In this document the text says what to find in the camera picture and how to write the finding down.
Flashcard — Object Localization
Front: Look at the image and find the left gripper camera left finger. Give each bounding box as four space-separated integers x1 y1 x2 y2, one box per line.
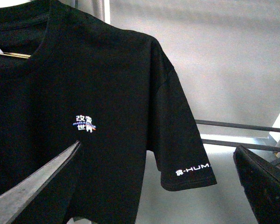
0 141 81 224

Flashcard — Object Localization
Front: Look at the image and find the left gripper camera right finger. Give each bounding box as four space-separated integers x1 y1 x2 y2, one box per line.
233 145 280 224

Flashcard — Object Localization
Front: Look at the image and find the wooden clothes hanger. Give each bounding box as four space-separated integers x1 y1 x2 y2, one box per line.
0 52 30 59

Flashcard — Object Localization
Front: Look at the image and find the black printed t-shirt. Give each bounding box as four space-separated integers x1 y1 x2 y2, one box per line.
0 0 217 224

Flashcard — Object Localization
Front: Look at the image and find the grey metal rack frame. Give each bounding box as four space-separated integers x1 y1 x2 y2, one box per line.
195 97 280 168

